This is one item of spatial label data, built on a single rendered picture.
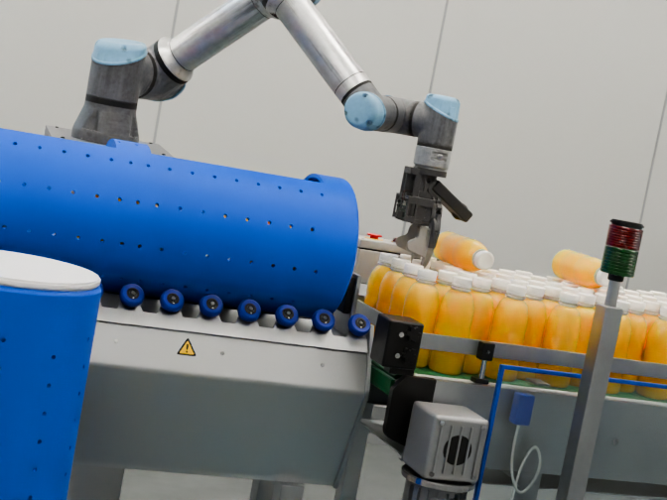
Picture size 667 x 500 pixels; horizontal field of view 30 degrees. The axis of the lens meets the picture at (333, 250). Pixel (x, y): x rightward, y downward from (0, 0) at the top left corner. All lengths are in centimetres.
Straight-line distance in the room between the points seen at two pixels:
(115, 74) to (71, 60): 237
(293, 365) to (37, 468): 66
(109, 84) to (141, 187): 58
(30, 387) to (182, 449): 62
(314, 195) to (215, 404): 43
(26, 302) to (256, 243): 61
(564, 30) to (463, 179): 81
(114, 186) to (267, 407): 51
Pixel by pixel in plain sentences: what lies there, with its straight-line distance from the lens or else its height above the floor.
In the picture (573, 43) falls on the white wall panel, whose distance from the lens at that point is 577.
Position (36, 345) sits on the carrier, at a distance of 184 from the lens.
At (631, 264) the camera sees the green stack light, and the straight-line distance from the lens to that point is 233.
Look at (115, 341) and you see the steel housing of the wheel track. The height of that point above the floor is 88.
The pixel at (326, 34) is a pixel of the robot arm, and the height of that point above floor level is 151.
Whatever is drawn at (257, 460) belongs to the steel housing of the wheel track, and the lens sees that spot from 246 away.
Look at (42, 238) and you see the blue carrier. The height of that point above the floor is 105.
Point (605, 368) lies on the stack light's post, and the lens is 236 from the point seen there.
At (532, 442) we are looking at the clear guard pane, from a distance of 245.
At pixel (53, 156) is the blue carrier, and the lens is 225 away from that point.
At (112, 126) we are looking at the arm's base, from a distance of 280.
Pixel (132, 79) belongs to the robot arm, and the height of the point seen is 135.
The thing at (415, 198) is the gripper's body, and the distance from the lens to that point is 257.
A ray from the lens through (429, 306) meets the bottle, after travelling 243.
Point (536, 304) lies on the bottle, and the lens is 254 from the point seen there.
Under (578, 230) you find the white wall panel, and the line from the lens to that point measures 584.
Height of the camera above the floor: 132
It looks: 5 degrees down
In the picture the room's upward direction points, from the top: 11 degrees clockwise
